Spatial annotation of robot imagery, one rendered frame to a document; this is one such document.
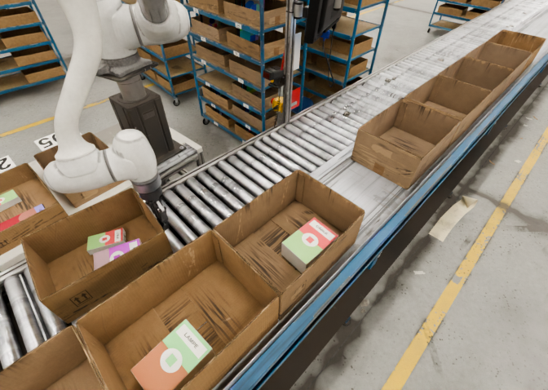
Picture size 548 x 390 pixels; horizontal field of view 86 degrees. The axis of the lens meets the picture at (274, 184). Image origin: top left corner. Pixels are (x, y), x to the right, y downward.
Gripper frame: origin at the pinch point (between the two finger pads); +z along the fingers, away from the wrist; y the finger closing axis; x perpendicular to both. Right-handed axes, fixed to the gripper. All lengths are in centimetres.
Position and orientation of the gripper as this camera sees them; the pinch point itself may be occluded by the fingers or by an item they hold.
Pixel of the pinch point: (163, 223)
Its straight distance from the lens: 123.0
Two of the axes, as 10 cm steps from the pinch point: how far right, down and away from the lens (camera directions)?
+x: -7.1, 4.8, -5.1
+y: -7.0, -5.0, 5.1
